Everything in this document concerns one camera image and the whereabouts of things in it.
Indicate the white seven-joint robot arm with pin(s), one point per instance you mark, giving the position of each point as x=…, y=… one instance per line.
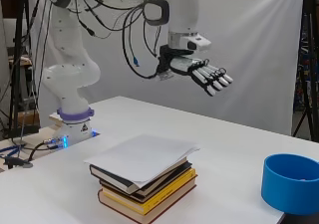
x=71, y=81

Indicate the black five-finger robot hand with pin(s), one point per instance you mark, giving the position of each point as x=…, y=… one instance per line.
x=181, y=64

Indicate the stack of books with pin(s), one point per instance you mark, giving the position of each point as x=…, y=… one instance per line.
x=149, y=200

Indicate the blue round tub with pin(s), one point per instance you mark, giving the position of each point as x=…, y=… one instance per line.
x=282, y=190

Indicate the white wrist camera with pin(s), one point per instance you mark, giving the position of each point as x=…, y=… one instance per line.
x=199, y=42

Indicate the white paper sheet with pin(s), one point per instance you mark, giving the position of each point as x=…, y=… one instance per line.
x=139, y=157

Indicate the white backdrop sheet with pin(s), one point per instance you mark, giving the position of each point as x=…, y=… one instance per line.
x=249, y=51

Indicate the black clamp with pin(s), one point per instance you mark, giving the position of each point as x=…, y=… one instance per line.
x=18, y=163

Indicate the black tripod stand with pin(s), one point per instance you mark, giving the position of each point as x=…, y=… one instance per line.
x=312, y=68
x=16, y=68

